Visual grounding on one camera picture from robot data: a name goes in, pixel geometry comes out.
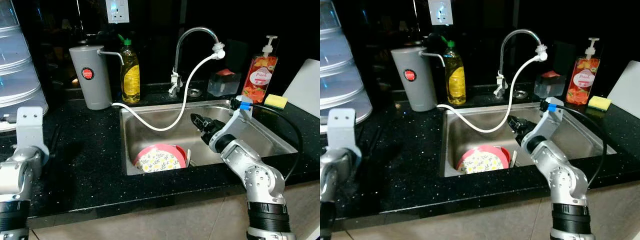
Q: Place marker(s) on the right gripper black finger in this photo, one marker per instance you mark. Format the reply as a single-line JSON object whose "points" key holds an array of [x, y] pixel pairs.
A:
{"points": [[518, 135], [202, 134], [514, 121], [198, 120]]}

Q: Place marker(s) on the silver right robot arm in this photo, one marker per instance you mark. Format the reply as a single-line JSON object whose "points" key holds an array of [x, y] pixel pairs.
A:
{"points": [[255, 175], [562, 177]]}

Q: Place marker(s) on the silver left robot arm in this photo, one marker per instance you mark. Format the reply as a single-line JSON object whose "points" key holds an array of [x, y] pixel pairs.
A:
{"points": [[15, 185], [332, 175]]}

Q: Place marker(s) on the round chrome sink hole cap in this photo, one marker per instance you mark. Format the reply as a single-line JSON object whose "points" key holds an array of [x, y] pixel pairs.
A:
{"points": [[194, 92], [520, 94]]}

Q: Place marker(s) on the clear box with red lid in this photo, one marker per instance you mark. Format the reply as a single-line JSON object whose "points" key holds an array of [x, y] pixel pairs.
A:
{"points": [[223, 84], [549, 86]]}

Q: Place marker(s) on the pink floral plate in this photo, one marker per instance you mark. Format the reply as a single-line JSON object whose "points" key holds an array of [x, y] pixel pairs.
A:
{"points": [[160, 160], [482, 161]]}

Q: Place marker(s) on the stainless steel sink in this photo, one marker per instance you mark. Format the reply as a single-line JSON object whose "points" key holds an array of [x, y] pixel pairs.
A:
{"points": [[470, 137], [150, 135]]}

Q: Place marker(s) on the yellow sponge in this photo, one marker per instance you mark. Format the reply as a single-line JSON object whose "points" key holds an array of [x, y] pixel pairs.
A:
{"points": [[275, 101], [599, 103]]}

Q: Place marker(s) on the red peach soap pump bottle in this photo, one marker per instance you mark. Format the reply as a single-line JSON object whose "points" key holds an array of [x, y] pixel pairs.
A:
{"points": [[582, 77], [259, 75]]}

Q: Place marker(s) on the yellow dish liquid bottle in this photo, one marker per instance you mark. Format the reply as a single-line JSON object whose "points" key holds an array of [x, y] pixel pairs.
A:
{"points": [[130, 75], [455, 77]]}

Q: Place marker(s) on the chrome gooseneck faucet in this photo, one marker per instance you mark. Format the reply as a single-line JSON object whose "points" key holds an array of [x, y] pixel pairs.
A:
{"points": [[506, 42], [182, 42]]}

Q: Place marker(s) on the white board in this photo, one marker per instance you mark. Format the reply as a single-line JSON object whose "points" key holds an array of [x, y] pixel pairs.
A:
{"points": [[305, 87], [625, 85]]}

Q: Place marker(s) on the grey water filter canister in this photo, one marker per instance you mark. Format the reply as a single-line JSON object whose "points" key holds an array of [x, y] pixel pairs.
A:
{"points": [[412, 80], [90, 77]]}

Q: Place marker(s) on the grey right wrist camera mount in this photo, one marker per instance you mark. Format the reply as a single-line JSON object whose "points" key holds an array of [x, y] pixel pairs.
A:
{"points": [[546, 125], [234, 127]]}

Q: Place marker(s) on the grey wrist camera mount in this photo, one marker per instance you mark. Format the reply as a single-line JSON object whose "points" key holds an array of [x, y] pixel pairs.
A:
{"points": [[234, 127], [342, 130], [546, 125], [30, 127]]}

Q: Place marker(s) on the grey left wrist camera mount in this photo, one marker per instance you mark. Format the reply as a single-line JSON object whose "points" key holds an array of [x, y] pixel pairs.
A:
{"points": [[30, 127], [342, 130]]}

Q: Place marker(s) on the white wall socket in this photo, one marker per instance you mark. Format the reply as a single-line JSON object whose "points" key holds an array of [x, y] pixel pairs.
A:
{"points": [[117, 11], [440, 12]]}

